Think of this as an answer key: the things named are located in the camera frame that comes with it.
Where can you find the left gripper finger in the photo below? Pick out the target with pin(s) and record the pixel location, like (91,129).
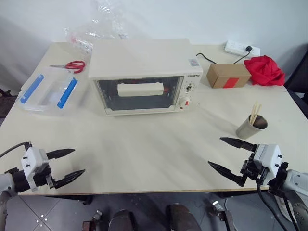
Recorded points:
(69,177)
(61,152)

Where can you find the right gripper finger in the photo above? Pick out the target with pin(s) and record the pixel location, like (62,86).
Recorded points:
(223,172)
(238,143)

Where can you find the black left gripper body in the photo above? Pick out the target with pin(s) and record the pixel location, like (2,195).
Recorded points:
(44,179)

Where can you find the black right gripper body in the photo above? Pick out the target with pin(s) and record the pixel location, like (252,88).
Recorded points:
(252,172)

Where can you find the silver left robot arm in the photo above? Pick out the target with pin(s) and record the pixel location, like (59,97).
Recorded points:
(6,183)

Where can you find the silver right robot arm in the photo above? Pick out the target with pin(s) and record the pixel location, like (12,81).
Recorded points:
(297,183)

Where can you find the cream toaster oven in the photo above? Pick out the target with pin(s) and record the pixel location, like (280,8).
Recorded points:
(142,62)

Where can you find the steel cup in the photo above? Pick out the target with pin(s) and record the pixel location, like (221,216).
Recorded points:
(247,131)

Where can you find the black table leg caster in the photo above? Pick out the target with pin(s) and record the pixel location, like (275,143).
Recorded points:
(220,214)
(87,199)

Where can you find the wooden stick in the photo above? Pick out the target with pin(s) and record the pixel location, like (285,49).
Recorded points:
(253,113)
(257,113)

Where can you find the clear container with blue clips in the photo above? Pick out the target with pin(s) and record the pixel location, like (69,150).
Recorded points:
(48,93)

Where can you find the dark rounded shape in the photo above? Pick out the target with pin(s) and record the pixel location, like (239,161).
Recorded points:
(122,221)
(180,217)

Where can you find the brown cardboard box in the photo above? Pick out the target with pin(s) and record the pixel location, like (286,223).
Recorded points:
(226,72)

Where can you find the red cloth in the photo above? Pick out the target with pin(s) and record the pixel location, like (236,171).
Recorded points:
(264,69)

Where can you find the black power plug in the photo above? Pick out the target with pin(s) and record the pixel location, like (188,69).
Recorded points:
(249,49)

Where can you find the white power strip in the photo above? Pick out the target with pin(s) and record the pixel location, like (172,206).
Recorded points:
(237,47)

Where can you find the clear plastic bag red print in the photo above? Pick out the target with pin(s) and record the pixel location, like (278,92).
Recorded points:
(80,39)

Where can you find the crumpled clear plastic bag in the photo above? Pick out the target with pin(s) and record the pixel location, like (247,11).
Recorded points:
(108,21)

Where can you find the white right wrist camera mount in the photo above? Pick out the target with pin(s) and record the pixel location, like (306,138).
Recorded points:
(269,156)

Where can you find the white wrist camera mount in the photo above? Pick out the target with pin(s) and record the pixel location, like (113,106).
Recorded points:
(269,156)
(32,158)

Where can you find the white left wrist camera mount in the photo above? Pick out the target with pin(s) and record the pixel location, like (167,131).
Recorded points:
(32,158)

